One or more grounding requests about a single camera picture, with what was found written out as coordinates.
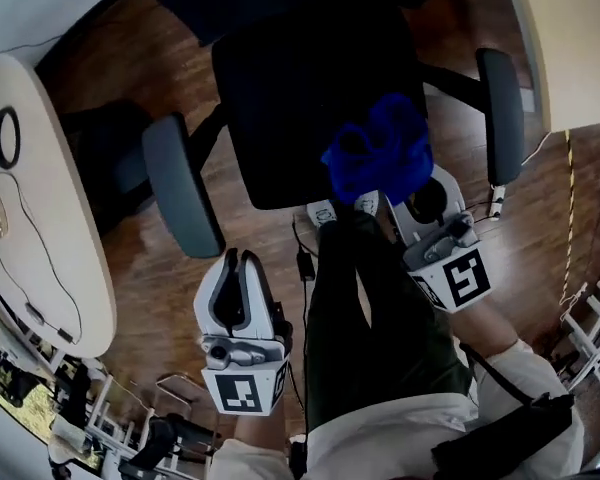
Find black office chair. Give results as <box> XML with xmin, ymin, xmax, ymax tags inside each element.
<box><xmin>94</xmin><ymin>0</ymin><xmax>526</xmax><ymax>260</ymax></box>

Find person's white shoe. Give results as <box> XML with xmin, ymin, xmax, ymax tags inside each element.
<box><xmin>307</xmin><ymin>200</ymin><xmax>339</xmax><ymax>228</ymax></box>
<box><xmin>354</xmin><ymin>190</ymin><xmax>381</xmax><ymax>215</ymax></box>

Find yellow black striped rope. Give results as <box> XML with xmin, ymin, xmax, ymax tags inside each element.
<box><xmin>558</xmin><ymin>130</ymin><xmax>579</xmax><ymax>307</ymax></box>

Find person's right forearm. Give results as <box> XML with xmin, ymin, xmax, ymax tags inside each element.
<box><xmin>449</xmin><ymin>297</ymin><xmax>584</xmax><ymax>419</ymax></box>

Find black strap bag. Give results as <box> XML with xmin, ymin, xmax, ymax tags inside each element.
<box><xmin>431</xmin><ymin>342</ymin><xmax>576</xmax><ymax>480</ymax></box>

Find black floor cable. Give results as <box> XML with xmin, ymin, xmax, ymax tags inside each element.
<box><xmin>290</xmin><ymin>217</ymin><xmax>315</xmax><ymax>422</ymax></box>

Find person's white shirt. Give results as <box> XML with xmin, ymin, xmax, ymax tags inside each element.
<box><xmin>299</xmin><ymin>392</ymin><xmax>586</xmax><ymax>480</ymax></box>

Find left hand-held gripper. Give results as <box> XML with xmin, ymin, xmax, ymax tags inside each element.
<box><xmin>193</xmin><ymin>248</ymin><xmax>294</xmax><ymax>417</ymax></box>

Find black power adapter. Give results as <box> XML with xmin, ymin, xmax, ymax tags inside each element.
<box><xmin>296</xmin><ymin>248</ymin><xmax>316</xmax><ymax>282</ymax></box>

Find blue cloth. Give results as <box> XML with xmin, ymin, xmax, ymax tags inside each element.
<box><xmin>320</xmin><ymin>92</ymin><xmax>435</xmax><ymax>207</ymax></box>

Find black ring device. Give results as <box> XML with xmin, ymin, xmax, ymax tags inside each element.
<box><xmin>0</xmin><ymin>106</ymin><xmax>22</xmax><ymax>170</ymax></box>

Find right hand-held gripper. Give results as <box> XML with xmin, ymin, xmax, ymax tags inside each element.
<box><xmin>379</xmin><ymin>165</ymin><xmax>493</xmax><ymax>314</ymax></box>

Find white plug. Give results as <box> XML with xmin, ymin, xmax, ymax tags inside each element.
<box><xmin>488</xmin><ymin>184</ymin><xmax>506</xmax><ymax>222</ymax></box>

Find dark grey chair armrest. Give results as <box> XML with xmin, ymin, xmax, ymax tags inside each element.
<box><xmin>475</xmin><ymin>47</ymin><xmax>526</xmax><ymax>188</ymax></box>
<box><xmin>141</xmin><ymin>112</ymin><xmax>226</xmax><ymax>260</ymax></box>

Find white metal frame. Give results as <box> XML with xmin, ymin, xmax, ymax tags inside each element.
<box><xmin>84</xmin><ymin>372</ymin><xmax>216</xmax><ymax>480</ymax></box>

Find person's dark green trouser legs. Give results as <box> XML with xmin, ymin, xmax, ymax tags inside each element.
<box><xmin>304</xmin><ymin>211</ymin><xmax>476</xmax><ymax>432</ymax></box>

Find person's left forearm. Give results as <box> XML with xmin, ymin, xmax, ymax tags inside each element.
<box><xmin>208</xmin><ymin>405</ymin><xmax>306</xmax><ymax>480</ymax></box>

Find black stand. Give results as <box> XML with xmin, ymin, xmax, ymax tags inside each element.
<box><xmin>118</xmin><ymin>415</ymin><xmax>222</xmax><ymax>480</ymax></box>

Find white metal rack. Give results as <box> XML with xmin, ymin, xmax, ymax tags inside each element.
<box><xmin>562</xmin><ymin>247</ymin><xmax>600</xmax><ymax>407</ymax></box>

